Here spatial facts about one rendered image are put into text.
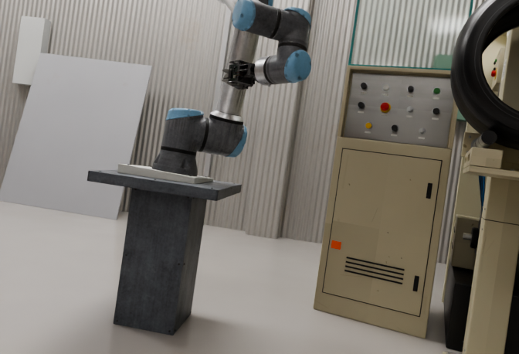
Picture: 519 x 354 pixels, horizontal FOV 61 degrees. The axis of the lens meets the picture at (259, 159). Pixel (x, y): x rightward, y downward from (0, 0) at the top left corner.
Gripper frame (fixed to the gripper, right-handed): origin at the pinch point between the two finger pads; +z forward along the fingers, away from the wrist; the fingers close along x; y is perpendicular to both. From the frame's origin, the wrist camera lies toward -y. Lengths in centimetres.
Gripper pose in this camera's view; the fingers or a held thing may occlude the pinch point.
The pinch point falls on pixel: (227, 79)
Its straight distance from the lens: 159.9
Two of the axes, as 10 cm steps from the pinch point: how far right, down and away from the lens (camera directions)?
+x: -0.8, 10.0, -0.2
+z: -7.0, -0.4, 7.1
